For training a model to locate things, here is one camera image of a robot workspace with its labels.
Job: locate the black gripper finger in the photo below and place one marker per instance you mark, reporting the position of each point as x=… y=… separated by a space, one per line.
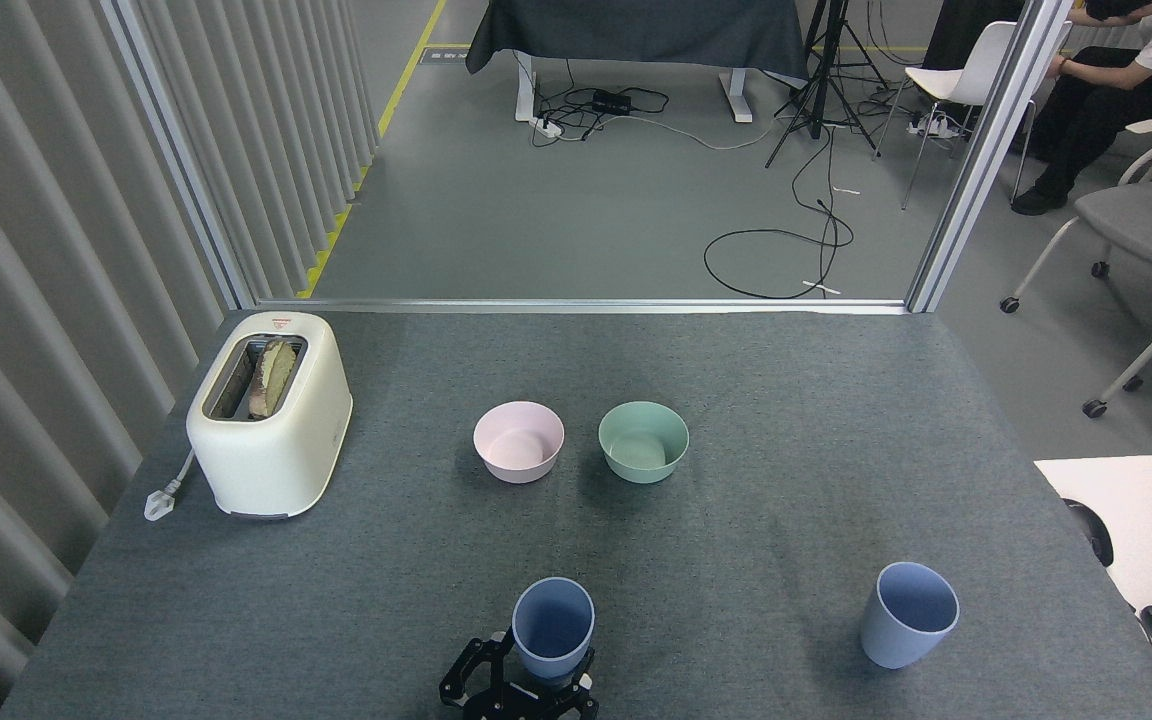
x=586 y=692
x=498 y=665

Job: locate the blue cup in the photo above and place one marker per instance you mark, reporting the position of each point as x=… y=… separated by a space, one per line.
x=551 y=660
x=896 y=640

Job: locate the pink bowl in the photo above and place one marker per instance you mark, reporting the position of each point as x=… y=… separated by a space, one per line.
x=519 y=450

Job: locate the green bowl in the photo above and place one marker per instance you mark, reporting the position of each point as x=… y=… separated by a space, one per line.
x=643 y=452

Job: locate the cream white toaster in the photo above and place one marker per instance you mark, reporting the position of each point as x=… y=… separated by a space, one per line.
x=271 y=450

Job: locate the toasted bread slice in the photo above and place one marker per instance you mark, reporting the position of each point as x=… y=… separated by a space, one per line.
x=271 y=378

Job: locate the white toaster power plug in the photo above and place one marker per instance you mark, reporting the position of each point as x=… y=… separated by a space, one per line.
x=161 y=503

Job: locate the black computer mouse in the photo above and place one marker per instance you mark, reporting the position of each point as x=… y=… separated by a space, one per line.
x=1096 y=535

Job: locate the white power strip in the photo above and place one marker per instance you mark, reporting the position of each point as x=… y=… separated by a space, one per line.
x=547 y=126
x=933 y=125

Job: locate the black power adapter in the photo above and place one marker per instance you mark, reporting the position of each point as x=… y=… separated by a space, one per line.
x=612 y=101

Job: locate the white table leg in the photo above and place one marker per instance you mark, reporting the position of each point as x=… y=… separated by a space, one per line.
x=525 y=90
x=734 y=98

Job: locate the dark grey tablecloth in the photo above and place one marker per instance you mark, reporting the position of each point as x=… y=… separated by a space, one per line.
x=636 y=35

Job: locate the black tripod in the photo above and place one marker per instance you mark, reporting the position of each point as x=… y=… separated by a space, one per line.
x=817 y=80

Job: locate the grey wheeled chair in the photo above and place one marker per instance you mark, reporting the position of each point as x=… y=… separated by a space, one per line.
x=1146 y=220
x=1151 y=350

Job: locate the white plastic chair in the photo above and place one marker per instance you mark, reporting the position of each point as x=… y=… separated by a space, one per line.
x=976 y=65

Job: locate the person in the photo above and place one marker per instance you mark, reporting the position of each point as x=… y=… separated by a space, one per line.
x=1116 y=100

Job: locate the silver frame crossbar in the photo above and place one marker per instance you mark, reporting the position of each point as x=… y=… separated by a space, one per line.
x=576 y=305

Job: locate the silver frame post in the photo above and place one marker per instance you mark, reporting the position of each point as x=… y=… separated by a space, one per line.
x=181 y=160
x=986 y=150

